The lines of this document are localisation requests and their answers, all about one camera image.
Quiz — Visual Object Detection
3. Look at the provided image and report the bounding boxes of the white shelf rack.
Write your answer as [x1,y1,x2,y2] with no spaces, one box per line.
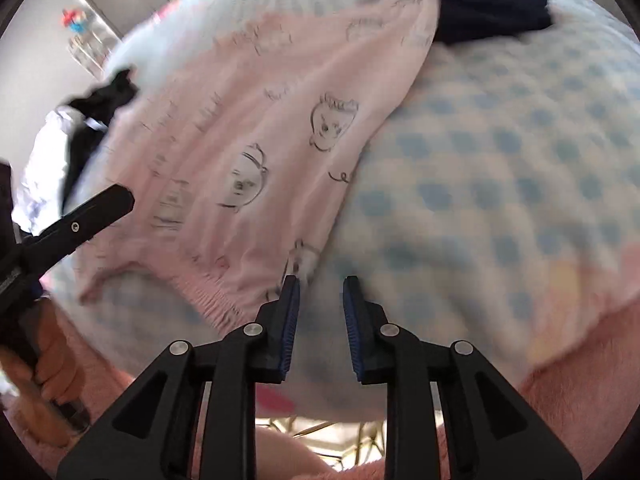
[67,22,123,80]

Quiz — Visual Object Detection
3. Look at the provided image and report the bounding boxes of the dark navy cloth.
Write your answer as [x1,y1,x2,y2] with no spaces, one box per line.
[432,0,554,46]

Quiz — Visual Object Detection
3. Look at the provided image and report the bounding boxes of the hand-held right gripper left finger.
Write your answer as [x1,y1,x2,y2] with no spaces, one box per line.
[56,275,302,480]

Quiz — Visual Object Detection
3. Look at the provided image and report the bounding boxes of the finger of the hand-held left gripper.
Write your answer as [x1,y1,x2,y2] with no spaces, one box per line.
[22,183,136,277]

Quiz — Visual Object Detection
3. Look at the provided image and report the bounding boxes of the black garment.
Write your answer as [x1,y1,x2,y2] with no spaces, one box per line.
[61,67,141,206]

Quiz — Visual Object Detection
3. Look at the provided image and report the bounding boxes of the red and blue toy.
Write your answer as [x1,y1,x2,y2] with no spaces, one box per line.
[60,7,90,34]

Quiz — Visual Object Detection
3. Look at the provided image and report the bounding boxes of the person's left hand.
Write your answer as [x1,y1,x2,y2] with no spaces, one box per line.
[0,299,83,448]

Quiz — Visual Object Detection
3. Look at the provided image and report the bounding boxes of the pink printed pants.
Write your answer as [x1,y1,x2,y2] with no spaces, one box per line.
[80,0,442,332]

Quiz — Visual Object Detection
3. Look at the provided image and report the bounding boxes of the blue checkered blanket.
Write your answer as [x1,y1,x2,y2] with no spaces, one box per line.
[40,0,640,421]

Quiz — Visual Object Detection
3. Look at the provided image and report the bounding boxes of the white garment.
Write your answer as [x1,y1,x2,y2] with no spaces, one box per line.
[12,107,86,237]

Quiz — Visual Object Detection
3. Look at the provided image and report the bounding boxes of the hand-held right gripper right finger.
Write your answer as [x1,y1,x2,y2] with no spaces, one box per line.
[342,275,583,480]

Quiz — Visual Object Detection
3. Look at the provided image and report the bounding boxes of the pink fleece clothing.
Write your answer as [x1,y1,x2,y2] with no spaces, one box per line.
[0,300,640,480]

